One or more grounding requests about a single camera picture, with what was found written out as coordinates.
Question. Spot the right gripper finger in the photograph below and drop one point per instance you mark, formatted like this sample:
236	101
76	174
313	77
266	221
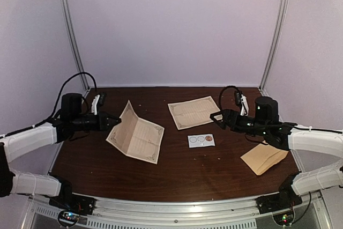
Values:
216	115
218	120

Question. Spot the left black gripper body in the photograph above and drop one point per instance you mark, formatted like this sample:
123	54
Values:
101	115

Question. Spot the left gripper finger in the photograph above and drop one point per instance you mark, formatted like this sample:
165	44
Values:
112	123
113	118

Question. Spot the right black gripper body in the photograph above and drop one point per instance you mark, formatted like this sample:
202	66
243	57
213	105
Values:
235	115

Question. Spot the cream letter paper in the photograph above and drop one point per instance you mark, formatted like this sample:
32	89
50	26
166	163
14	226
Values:
193	113
136	137

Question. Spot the brown kraft envelope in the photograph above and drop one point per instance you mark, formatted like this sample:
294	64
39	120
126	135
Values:
263	157

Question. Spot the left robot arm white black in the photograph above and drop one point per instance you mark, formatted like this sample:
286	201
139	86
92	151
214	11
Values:
60	127

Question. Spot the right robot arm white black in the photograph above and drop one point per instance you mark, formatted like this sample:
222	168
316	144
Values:
289	136

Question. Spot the white sticker sheet with seal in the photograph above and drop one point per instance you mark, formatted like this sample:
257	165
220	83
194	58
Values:
204	140

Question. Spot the left small circuit board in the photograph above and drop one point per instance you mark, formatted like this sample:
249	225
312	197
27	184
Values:
67	218

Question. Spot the small circuit board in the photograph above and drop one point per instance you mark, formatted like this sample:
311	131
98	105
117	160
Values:
67	218
283	218

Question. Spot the right small circuit board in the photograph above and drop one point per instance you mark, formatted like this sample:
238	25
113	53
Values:
283	218

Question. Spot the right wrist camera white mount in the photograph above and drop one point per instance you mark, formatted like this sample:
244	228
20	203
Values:
241	102

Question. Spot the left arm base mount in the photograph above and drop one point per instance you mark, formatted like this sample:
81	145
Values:
81	205

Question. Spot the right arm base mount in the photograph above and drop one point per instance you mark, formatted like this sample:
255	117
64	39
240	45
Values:
273	203

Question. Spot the front aluminium rail base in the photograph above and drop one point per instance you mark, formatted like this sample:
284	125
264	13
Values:
236	213

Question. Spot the right aluminium frame post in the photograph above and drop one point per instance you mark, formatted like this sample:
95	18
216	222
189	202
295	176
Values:
282	10

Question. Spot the aluminium frame post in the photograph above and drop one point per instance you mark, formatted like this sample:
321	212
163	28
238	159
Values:
282	10
71	35

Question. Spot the left aluminium frame post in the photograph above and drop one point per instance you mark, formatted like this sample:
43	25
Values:
71	35

